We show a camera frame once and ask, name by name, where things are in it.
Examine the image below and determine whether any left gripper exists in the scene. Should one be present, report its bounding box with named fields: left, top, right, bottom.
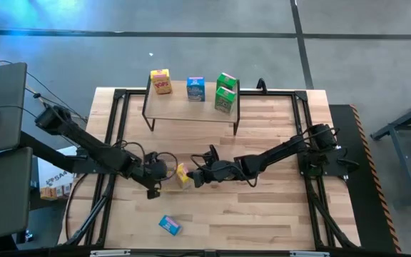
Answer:
left=132, top=151, right=191, bottom=200

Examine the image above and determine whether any yellow Corn Pops cereal box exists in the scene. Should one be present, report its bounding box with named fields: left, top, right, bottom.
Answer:
left=176, top=162, right=193, bottom=189
left=150, top=69, right=173, bottom=96

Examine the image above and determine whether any white printed cardboard box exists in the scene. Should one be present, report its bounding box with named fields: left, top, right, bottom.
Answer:
left=36, top=146, right=78, bottom=201

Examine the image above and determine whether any black metal rig frame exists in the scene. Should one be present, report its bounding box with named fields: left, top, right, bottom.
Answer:
left=62, top=88, right=362, bottom=257

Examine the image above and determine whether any silver metal bracket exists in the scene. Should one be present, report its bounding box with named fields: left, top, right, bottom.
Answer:
left=290, top=251, right=330, bottom=257
left=90, top=249, right=131, bottom=257

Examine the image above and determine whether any dark grey metal cart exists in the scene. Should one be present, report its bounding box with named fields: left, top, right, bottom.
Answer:
left=369, top=93, right=411, bottom=208

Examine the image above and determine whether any black cable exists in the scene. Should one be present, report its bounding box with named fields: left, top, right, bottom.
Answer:
left=64, top=173, right=88, bottom=243
left=0, top=59, right=91, bottom=124

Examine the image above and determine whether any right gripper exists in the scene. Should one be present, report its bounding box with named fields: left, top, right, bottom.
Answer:
left=186, top=144, right=237, bottom=189

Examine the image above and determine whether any green Apple Jacks cereal box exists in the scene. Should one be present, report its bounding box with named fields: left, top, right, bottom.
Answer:
left=215, top=72, right=238, bottom=92
left=214, top=86, right=238, bottom=115

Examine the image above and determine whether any black mat with striped edge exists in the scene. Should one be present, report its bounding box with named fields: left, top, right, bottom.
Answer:
left=328, top=104, right=402, bottom=254

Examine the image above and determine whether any wooden shelf with black legs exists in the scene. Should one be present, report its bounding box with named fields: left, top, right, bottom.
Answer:
left=141, top=74, right=241, bottom=136

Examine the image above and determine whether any blue Rice Krispies cereal box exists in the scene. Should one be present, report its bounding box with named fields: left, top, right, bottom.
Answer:
left=186, top=76, right=206, bottom=103
left=158, top=214, right=184, bottom=236

